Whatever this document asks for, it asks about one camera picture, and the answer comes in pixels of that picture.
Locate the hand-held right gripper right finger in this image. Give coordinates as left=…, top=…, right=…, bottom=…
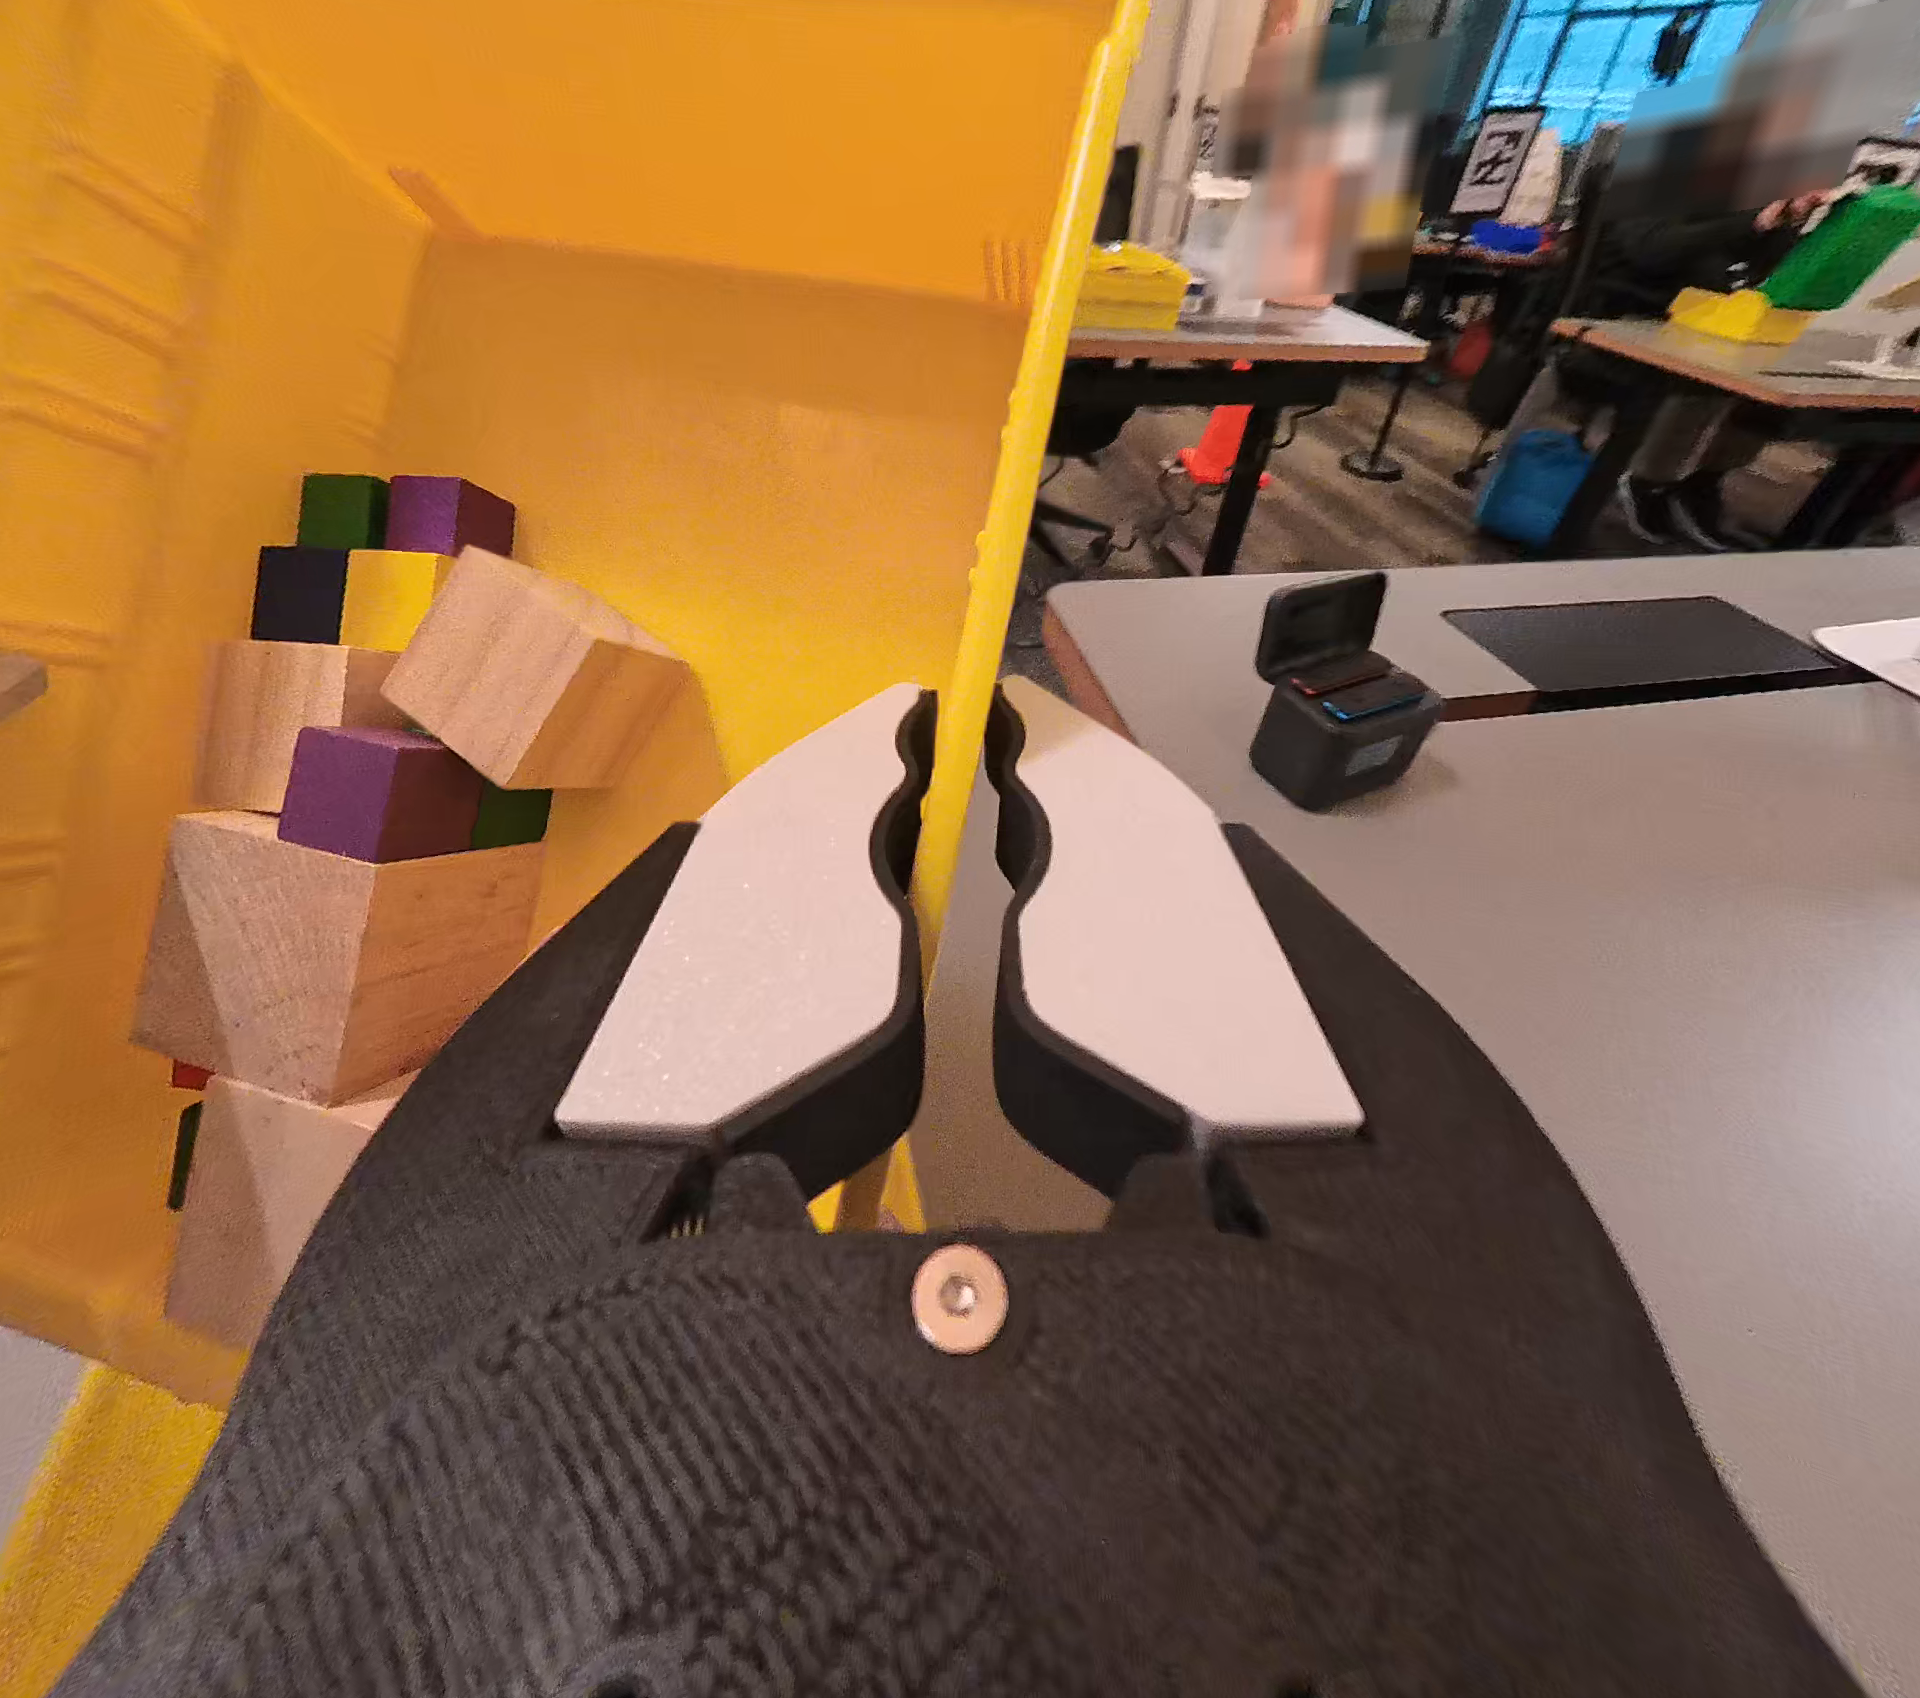
left=991, top=674, right=1371, bottom=1207

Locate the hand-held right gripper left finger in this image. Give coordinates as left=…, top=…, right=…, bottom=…
left=552, top=679, right=943, bottom=1207

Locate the pile of wooden cubes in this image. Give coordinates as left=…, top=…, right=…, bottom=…
left=133, top=471, right=692, bottom=1348

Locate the yellow plastic box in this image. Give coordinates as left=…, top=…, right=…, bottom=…
left=0, top=0, right=1203, bottom=1698

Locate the green box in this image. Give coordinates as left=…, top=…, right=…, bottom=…
left=1758, top=181, right=1920, bottom=315

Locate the black charging case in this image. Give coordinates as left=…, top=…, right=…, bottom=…
left=1249, top=572, right=1447, bottom=816

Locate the orange traffic cone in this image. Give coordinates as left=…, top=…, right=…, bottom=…
left=1176, top=402, right=1274, bottom=489

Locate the black desk mat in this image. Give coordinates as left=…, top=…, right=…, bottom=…
left=1441, top=595, right=1867, bottom=698

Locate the blue bag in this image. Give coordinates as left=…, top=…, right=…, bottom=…
left=1475, top=427, right=1596, bottom=549

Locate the grey office table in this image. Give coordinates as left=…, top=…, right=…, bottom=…
left=1050, top=301, right=1431, bottom=578
left=1549, top=315, right=1920, bottom=553

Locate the stack of yellow bins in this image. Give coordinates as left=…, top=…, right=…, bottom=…
left=1076, top=242, right=1197, bottom=337

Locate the white printed paper sheet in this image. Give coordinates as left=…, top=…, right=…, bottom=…
left=1813, top=618, right=1920, bottom=700

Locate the small yellow bin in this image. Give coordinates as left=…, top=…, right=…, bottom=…
left=1669, top=289, right=1813, bottom=349

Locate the black and white tag sign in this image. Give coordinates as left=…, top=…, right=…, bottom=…
left=1462, top=110, right=1567, bottom=225

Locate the large paned window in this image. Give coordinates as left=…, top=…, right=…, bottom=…
left=1482, top=0, right=1800, bottom=144

